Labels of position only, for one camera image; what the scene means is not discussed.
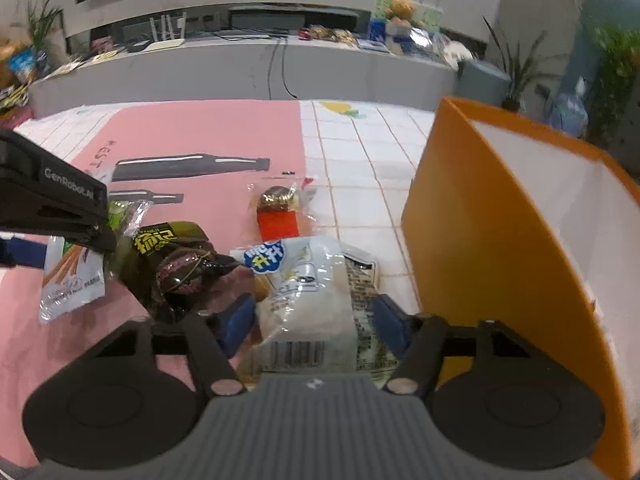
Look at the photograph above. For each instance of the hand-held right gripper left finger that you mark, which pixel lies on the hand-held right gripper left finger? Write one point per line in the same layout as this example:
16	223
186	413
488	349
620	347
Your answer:
239	325

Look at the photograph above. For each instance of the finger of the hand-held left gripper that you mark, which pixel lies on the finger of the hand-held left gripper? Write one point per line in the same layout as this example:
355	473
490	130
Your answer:
25	252
97	240

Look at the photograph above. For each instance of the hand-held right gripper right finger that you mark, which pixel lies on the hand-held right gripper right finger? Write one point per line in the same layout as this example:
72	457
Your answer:
392	325

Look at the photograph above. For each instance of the white stick biscuit packet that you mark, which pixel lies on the white stick biscuit packet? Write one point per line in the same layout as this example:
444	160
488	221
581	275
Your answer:
70	280

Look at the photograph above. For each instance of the dark brown snack packet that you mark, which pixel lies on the dark brown snack packet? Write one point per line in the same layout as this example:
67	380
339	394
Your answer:
170	255

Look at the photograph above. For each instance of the pale green white snack packet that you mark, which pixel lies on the pale green white snack packet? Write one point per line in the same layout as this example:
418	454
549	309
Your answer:
310	300

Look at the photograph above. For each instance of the clear date candy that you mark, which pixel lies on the clear date candy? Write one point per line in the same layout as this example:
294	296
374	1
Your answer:
277	220

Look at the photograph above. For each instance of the orange cardboard box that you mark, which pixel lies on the orange cardboard box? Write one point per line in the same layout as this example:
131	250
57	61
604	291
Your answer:
475	240

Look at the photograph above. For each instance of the pile of small snacks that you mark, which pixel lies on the pile of small snacks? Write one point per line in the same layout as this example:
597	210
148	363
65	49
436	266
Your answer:
330	35

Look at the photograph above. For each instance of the blue patterned bag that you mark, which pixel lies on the blue patterned bag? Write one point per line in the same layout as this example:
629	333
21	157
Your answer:
22	65

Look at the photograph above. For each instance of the long-leaf plant in blue vase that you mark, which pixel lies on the long-leaf plant in blue vase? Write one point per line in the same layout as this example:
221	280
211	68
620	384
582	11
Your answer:
42	22

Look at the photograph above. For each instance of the white router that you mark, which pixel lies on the white router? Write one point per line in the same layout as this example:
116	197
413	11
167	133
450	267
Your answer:
165	42

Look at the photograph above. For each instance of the long grey tv cabinet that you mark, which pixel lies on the long grey tv cabinet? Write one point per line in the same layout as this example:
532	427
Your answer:
200	72

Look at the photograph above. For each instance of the blue water jug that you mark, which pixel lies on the blue water jug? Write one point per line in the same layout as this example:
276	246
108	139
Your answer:
570	112

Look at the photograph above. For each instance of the long-leaf plant in black pot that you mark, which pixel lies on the long-leaf plant in black pot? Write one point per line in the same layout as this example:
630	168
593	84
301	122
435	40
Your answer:
515	67

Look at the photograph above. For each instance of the green picture board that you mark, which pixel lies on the green picture board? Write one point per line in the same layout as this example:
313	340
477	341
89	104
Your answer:
430	15

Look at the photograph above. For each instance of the brown teddy bear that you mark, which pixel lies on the brown teddy bear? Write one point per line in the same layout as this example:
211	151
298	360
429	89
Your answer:
400	10

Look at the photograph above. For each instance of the bushy green plant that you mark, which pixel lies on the bushy green plant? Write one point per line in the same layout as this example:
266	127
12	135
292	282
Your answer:
617	70

